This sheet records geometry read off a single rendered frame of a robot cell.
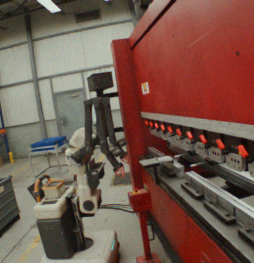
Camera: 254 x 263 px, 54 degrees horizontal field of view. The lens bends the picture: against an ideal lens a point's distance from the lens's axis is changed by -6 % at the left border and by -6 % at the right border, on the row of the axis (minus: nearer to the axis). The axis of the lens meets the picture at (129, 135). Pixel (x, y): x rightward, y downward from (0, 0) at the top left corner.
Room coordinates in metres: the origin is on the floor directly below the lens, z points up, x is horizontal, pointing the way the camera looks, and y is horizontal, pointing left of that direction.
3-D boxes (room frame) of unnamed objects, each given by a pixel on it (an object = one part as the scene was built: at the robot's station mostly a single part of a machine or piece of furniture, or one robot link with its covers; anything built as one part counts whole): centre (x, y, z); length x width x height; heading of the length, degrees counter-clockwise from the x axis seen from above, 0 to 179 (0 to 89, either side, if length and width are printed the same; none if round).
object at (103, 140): (2.03, 0.20, 1.40); 0.11 x 0.06 x 0.43; 174
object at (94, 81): (3.52, 0.29, 1.53); 0.51 x 0.25 x 0.85; 17
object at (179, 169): (2.29, -0.35, 0.92); 0.39 x 0.06 x 0.10; 8
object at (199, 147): (1.58, -0.45, 1.26); 0.15 x 0.09 x 0.17; 8
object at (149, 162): (2.32, -0.19, 1.00); 0.26 x 0.18 x 0.01; 98
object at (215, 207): (1.34, -0.43, 0.89); 0.30 x 0.05 x 0.03; 8
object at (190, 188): (1.74, -0.37, 0.89); 0.30 x 0.05 x 0.03; 8
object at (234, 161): (1.18, -0.51, 1.26); 0.15 x 0.09 x 0.17; 8
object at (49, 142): (5.14, 1.68, 0.92); 0.50 x 0.36 x 0.18; 84
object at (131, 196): (2.14, 0.00, 0.75); 0.20 x 0.16 x 0.18; 10
